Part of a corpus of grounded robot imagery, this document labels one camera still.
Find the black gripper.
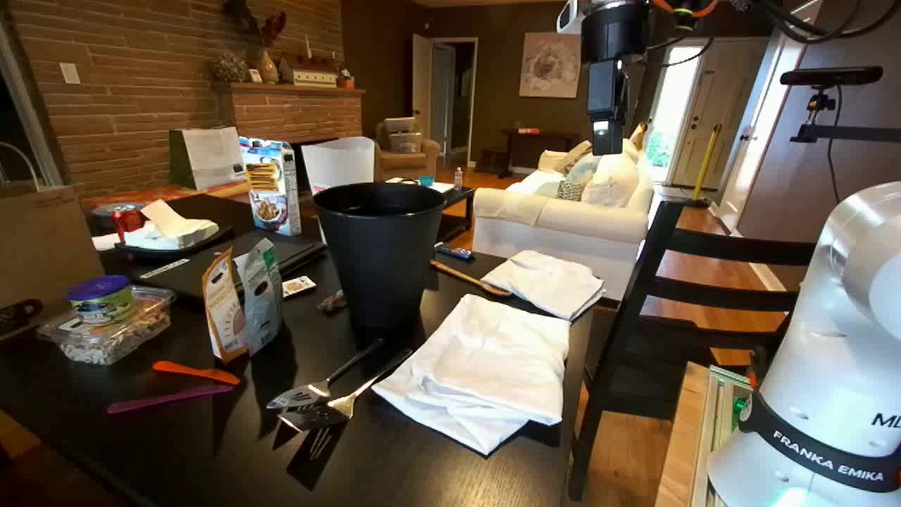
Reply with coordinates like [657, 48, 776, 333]
[579, 0, 648, 154]

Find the large white towel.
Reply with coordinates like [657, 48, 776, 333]
[374, 295, 568, 457]

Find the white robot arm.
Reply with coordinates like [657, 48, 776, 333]
[707, 179, 901, 507]

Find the small white folded towel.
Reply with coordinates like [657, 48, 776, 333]
[485, 251, 605, 320]

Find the black wooden chair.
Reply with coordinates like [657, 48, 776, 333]
[568, 199, 813, 502]

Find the white sofa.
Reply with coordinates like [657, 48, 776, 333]
[472, 140, 653, 302]

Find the white laptop back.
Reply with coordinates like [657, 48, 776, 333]
[301, 136, 378, 195]

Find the black plastic bin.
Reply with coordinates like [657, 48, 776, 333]
[313, 182, 444, 333]

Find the cereal box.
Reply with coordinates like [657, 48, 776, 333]
[239, 138, 301, 237]

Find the green white snack pouch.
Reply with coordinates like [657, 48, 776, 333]
[234, 240, 281, 351]

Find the white paper bag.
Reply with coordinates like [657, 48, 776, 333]
[182, 126, 244, 192]

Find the brown white snack pouch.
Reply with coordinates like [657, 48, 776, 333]
[199, 251, 247, 362]

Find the metal spatula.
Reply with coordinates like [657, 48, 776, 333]
[267, 337, 384, 412]

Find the white napkin stack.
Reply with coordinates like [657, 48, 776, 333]
[123, 199, 220, 251]

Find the orange knife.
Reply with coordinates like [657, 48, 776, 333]
[151, 361, 241, 385]

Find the purple lidded jar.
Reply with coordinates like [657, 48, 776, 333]
[68, 272, 134, 324]

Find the purple knife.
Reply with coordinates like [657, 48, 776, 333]
[103, 385, 234, 414]

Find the clear plastic food container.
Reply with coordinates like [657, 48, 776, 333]
[39, 285, 174, 365]

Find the brown paper bag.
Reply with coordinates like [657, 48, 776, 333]
[0, 185, 103, 309]

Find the framed wall picture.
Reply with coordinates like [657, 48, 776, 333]
[519, 30, 579, 98]

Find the black camera on stand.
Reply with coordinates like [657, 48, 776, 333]
[781, 65, 901, 143]

